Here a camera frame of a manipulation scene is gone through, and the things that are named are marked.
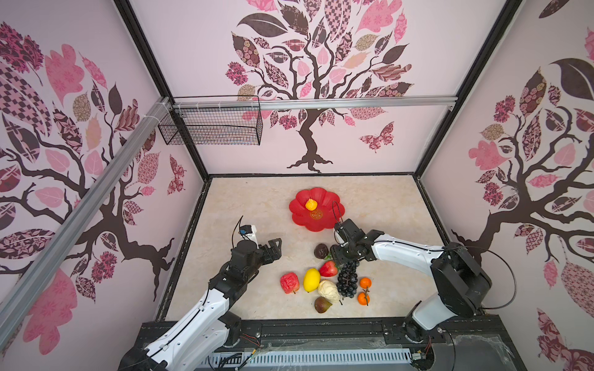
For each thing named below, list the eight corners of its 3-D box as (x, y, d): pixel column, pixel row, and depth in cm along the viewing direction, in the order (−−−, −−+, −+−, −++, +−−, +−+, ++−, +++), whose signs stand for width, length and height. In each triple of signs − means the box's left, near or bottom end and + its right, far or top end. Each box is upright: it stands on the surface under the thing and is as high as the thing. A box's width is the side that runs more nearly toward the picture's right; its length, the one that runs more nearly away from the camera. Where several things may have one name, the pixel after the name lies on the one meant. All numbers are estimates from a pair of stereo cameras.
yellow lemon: (303, 292, 84) (303, 288, 80) (303, 272, 88) (303, 268, 85) (320, 292, 84) (321, 288, 80) (319, 272, 88) (320, 268, 85)
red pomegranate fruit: (280, 294, 83) (279, 289, 79) (281, 278, 87) (280, 272, 83) (299, 294, 83) (299, 289, 79) (299, 278, 87) (299, 272, 83)
